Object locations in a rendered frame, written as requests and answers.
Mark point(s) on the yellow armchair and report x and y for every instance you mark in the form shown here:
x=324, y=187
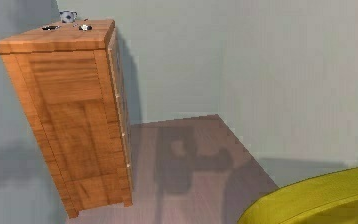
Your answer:
x=317, y=200

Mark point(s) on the wooden chest of drawers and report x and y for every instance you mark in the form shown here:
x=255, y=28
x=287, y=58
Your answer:
x=70, y=116

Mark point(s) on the small black and white object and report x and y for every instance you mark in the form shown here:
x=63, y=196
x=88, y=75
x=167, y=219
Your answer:
x=85, y=27

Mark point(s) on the black and white ball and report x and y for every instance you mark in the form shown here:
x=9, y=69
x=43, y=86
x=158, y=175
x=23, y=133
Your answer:
x=67, y=16

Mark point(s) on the small black dish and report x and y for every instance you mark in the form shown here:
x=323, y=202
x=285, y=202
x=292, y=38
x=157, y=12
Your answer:
x=50, y=28

